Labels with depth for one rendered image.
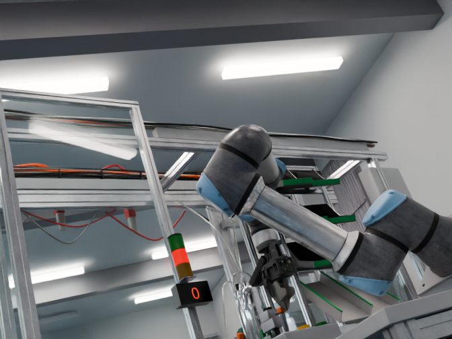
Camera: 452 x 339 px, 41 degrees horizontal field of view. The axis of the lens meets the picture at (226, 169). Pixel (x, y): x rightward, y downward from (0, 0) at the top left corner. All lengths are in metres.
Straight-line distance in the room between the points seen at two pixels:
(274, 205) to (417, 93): 4.49
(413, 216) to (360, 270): 0.19
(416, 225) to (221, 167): 0.49
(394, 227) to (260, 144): 0.38
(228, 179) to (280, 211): 0.15
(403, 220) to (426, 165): 4.38
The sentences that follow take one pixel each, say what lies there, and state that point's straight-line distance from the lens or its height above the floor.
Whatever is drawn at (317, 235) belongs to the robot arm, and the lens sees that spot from 1.48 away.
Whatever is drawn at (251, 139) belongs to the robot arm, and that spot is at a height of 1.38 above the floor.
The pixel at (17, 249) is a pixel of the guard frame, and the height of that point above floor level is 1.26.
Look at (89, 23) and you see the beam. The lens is 4.31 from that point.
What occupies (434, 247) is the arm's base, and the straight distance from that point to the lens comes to 1.54.
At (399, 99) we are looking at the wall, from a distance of 6.09.
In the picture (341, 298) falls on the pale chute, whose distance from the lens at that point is 2.19.
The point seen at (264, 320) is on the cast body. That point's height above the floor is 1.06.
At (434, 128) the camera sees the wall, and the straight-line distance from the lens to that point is 5.74.
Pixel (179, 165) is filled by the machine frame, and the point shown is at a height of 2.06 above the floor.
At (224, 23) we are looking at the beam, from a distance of 4.53.
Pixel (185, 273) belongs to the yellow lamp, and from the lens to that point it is 1.98.
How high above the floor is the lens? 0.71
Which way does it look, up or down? 25 degrees up
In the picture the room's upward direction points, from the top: 19 degrees counter-clockwise
